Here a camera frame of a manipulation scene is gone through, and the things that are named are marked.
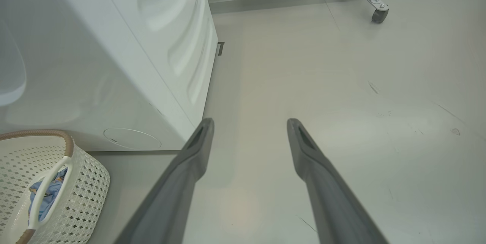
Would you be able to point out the small black floor bracket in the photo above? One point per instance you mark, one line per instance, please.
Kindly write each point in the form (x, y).
(221, 48)

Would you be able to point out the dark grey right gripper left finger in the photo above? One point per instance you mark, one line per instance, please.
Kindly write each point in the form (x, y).
(171, 194)

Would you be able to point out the white front-load washing machine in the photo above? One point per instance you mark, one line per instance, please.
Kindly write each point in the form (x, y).
(95, 46)

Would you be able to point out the white perforated basket brown rim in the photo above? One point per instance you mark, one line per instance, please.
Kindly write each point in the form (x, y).
(83, 194)

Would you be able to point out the blue cartoon garment beige trim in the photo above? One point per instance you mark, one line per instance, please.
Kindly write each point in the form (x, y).
(51, 194)

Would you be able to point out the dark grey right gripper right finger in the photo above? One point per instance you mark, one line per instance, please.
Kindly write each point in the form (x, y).
(330, 198)

